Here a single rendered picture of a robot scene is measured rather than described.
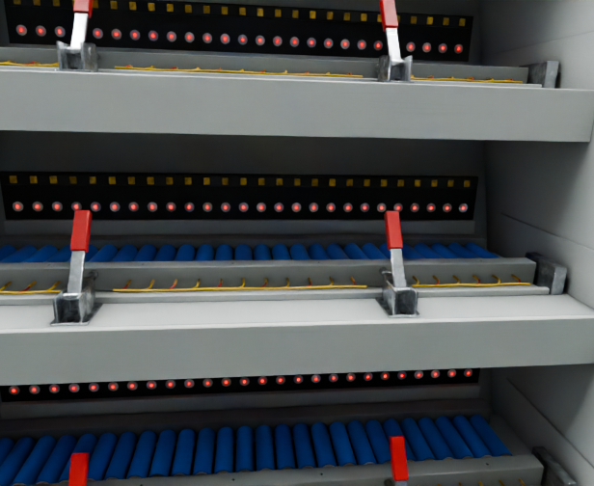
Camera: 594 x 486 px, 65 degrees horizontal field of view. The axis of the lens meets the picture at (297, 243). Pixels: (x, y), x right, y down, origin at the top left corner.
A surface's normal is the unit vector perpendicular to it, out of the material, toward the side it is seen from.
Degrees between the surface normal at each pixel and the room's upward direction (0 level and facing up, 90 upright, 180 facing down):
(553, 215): 90
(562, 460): 90
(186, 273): 109
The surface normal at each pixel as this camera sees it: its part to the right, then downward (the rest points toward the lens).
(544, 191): -0.99, 0.00
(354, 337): 0.11, 0.27
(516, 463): 0.03, -0.96
